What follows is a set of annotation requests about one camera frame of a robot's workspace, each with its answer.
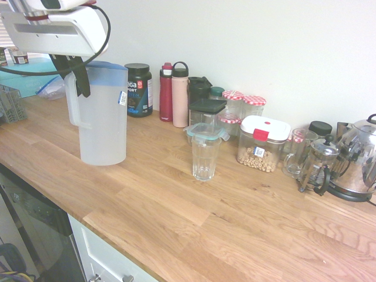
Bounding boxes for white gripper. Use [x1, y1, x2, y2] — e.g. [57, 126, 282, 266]
[0, 5, 103, 99]

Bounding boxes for translucent pitcher with blue lid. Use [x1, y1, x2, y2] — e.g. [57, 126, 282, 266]
[64, 61, 129, 167]

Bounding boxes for red water bottle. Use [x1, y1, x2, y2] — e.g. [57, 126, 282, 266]
[159, 62, 174, 122]

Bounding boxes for pink water bottle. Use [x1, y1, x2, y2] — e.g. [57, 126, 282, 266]
[172, 61, 189, 128]

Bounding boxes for clear zip plastic bag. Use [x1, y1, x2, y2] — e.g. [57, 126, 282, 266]
[35, 75, 67, 101]

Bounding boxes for teal bread box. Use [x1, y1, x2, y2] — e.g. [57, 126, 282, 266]
[0, 57, 64, 99]

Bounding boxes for yogurt cup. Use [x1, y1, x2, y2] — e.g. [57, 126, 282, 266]
[11, 50, 29, 65]

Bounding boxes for grey plastic basket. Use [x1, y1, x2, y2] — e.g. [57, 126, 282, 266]
[0, 84, 29, 124]

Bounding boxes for black Vega protein tub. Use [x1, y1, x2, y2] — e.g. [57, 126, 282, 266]
[124, 63, 153, 118]

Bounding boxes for white window blinds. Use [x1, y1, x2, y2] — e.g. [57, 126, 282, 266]
[0, 19, 15, 50]

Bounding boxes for square container with black lid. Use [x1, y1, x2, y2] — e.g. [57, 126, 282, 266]
[189, 99, 227, 130]

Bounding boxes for black dishwasher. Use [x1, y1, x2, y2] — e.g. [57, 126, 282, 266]
[0, 167, 86, 282]

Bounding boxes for glass container teal clip lid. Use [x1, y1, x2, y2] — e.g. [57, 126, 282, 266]
[183, 122, 230, 145]

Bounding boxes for glass jar with green lid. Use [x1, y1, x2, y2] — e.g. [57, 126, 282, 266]
[209, 86, 226, 102]

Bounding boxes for clear faceted drinking glass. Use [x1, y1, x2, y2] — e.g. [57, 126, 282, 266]
[191, 135, 222, 182]

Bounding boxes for small jar red checkered lid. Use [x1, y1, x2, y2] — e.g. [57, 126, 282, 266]
[283, 130, 308, 161]
[217, 113, 242, 138]

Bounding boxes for white cabinet drawer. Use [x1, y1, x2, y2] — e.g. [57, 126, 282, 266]
[68, 213, 161, 282]

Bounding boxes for cereal container white red lid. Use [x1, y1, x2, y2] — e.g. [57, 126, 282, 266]
[236, 115, 291, 173]

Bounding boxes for clear glass mug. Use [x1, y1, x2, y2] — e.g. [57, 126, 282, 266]
[282, 128, 320, 179]

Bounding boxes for jar with black lid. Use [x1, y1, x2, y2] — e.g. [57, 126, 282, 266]
[308, 120, 333, 139]

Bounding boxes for glass French press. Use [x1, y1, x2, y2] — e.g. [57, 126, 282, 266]
[298, 134, 341, 197]

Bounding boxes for stainless steel electric kettle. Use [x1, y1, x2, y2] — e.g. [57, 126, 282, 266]
[327, 113, 376, 203]

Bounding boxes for bundle of floor cables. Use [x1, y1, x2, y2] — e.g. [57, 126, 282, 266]
[0, 243, 36, 282]

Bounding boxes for silver drawer handle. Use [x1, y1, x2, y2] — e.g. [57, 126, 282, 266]
[91, 273, 135, 282]

